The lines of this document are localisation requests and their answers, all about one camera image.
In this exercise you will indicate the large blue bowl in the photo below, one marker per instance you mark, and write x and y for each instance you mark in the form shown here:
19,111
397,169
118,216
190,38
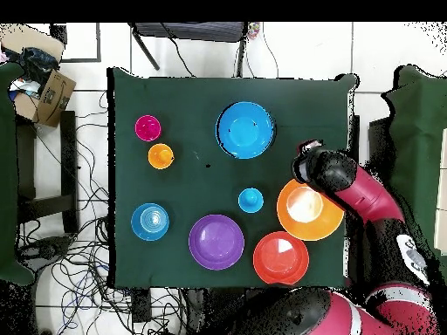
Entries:
245,130

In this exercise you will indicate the large orange bowl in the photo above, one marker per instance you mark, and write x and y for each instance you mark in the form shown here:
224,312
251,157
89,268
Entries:
307,228

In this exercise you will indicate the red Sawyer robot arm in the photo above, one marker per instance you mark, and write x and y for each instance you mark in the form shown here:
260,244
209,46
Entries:
366,199

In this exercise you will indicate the black computer tower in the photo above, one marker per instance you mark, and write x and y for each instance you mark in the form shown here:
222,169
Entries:
379,143

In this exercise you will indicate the blue cup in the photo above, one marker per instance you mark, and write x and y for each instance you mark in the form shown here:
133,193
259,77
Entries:
250,200

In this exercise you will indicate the green cloth covered table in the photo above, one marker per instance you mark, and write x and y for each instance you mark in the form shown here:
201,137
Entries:
419,139
7,174

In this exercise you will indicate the large red bowl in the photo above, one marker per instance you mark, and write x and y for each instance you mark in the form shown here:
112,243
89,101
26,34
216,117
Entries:
281,260

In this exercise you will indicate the multicoloured small toy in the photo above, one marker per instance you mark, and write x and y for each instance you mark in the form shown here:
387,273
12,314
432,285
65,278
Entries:
254,29

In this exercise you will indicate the purple bowl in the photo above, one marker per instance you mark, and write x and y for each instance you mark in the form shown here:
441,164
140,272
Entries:
216,242

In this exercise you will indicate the dark green tablecloth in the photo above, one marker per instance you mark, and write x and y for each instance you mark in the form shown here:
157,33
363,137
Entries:
174,192

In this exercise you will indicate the orange cup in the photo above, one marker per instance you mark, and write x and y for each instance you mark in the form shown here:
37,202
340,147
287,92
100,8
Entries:
160,156

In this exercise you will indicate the pink cup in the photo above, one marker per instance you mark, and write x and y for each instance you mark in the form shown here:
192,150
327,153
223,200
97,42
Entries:
148,128

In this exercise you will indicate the black folding chair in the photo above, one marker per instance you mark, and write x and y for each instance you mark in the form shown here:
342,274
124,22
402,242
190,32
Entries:
190,31

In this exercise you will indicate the small blue bowl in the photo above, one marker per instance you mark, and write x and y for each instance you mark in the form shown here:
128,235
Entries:
150,222

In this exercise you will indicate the black power adapter box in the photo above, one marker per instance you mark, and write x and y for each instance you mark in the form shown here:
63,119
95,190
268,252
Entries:
141,309

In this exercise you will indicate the black bench stand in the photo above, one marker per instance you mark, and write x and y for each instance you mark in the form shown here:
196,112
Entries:
68,171

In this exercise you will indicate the cardboard box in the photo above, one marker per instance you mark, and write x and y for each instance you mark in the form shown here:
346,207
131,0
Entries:
52,99

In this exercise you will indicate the black plastic bag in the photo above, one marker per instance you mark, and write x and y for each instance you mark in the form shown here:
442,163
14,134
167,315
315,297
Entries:
35,64

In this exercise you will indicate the grey black floor base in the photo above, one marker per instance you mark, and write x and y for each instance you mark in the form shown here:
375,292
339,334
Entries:
42,249

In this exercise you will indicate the black metal frame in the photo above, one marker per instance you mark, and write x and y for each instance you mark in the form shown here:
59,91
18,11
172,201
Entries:
58,33

